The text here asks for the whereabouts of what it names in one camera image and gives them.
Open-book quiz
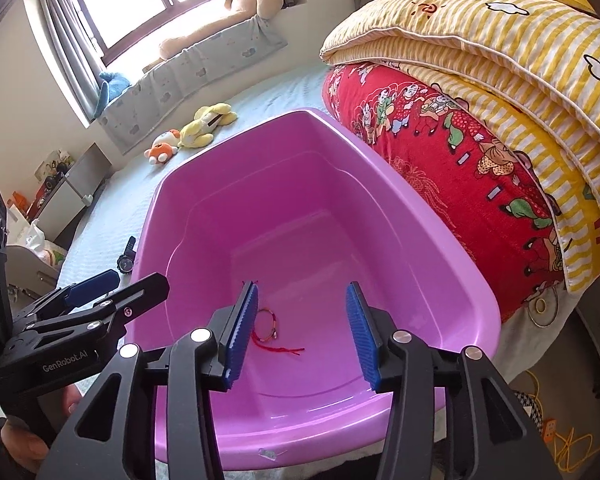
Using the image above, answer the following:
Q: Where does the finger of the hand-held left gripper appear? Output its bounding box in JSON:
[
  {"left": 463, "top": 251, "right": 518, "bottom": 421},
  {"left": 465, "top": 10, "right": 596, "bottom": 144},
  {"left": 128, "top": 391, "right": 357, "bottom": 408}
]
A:
[
  {"left": 22, "top": 272, "right": 171, "bottom": 337},
  {"left": 12, "top": 269, "right": 121, "bottom": 320}
]

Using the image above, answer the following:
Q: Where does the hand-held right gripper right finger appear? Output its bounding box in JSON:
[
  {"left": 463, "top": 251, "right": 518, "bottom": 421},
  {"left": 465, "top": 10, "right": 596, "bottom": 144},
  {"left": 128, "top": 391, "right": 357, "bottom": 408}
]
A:
[{"left": 345, "top": 281, "right": 563, "bottom": 480}]

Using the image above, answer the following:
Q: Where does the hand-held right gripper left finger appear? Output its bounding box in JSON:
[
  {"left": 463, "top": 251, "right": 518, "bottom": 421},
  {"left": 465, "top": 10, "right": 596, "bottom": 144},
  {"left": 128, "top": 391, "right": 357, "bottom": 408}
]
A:
[{"left": 35, "top": 280, "right": 261, "bottom": 480}]

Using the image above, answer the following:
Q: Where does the thin red string bracelet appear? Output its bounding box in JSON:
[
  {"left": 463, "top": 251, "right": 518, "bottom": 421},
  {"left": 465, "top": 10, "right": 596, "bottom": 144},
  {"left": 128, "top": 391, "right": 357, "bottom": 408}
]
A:
[{"left": 252, "top": 309, "right": 306, "bottom": 358}]

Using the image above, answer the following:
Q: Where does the purple plastic basin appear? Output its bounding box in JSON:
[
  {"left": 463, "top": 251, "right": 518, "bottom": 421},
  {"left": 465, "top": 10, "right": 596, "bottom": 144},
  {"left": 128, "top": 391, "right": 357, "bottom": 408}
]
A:
[{"left": 125, "top": 107, "right": 501, "bottom": 471}]

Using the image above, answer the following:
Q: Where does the person's left hand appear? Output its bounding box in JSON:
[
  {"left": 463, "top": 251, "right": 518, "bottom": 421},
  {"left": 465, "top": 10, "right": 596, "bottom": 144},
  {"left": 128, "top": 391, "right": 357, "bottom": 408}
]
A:
[{"left": 0, "top": 384, "right": 86, "bottom": 461}]

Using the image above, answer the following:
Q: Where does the black wrist watch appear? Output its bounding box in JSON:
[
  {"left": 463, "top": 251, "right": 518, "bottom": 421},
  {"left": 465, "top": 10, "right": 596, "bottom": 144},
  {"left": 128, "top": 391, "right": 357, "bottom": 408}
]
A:
[{"left": 118, "top": 236, "right": 137, "bottom": 275}]

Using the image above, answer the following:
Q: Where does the white plastic bag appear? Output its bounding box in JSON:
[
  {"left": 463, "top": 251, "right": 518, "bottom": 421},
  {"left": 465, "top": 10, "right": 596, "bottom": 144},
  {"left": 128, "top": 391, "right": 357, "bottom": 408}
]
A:
[{"left": 17, "top": 220, "right": 66, "bottom": 266}]

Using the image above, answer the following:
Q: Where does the light blue bedspread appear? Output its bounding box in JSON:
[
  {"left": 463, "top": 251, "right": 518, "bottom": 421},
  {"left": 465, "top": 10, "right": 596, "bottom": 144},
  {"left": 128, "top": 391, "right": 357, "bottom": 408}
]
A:
[{"left": 55, "top": 62, "right": 501, "bottom": 480}]

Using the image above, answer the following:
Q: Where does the grey low cabinet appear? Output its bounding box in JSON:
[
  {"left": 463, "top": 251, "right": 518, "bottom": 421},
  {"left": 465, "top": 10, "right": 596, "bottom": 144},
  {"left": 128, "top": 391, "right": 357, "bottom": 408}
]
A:
[{"left": 32, "top": 142, "right": 113, "bottom": 241}]

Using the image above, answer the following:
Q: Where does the pile of small trinkets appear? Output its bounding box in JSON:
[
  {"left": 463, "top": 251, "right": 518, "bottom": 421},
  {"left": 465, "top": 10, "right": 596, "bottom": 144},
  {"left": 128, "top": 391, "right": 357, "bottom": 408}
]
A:
[{"left": 34, "top": 149, "right": 76, "bottom": 187}]

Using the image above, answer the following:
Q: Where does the orange and white plush toy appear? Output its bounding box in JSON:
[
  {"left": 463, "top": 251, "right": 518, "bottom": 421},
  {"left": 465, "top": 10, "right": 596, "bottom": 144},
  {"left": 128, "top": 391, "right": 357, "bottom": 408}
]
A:
[{"left": 146, "top": 130, "right": 182, "bottom": 165}]

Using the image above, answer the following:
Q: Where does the yellow plush toy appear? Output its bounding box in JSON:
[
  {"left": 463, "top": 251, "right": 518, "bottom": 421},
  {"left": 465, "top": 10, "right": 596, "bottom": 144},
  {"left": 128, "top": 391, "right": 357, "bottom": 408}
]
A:
[{"left": 178, "top": 103, "right": 238, "bottom": 149}]

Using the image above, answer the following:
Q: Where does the black and white checkered cloth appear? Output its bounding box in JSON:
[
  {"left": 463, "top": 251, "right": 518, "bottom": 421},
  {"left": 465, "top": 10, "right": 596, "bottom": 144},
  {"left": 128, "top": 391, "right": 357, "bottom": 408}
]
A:
[{"left": 510, "top": 390, "right": 542, "bottom": 427}]

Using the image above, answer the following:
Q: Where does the blue plush toy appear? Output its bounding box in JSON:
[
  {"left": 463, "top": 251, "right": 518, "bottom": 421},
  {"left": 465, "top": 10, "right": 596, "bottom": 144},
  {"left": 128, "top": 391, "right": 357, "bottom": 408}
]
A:
[{"left": 97, "top": 71, "right": 131, "bottom": 120}]

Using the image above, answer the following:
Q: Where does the red printed quilt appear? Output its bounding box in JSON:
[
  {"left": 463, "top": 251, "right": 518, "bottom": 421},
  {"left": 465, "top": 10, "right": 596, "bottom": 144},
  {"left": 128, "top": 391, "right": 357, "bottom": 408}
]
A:
[{"left": 322, "top": 61, "right": 568, "bottom": 323}]

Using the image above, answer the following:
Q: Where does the grey printed window seat cloth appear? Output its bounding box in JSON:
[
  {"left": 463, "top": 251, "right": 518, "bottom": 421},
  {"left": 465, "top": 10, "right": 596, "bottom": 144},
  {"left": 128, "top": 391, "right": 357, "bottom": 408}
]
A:
[{"left": 97, "top": 12, "right": 288, "bottom": 156}]

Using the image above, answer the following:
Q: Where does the grey curtain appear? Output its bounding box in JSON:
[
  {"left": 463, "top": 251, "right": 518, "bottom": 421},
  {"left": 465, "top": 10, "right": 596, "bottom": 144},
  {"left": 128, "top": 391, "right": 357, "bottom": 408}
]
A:
[{"left": 34, "top": 0, "right": 106, "bottom": 123}]

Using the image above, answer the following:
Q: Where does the window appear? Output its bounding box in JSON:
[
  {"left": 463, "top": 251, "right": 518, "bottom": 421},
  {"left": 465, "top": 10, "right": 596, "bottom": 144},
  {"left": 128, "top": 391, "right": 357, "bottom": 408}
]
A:
[{"left": 62, "top": 0, "right": 241, "bottom": 66}]

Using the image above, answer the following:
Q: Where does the yellow striped quilt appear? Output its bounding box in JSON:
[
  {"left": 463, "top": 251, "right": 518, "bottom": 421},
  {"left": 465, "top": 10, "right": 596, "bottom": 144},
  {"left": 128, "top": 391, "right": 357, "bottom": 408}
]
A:
[{"left": 320, "top": 0, "right": 600, "bottom": 293}]

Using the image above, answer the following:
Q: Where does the orange cable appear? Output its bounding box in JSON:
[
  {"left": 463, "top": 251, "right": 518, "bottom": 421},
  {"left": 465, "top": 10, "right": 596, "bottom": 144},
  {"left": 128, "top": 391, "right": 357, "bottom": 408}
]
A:
[{"left": 524, "top": 369, "right": 600, "bottom": 466}]

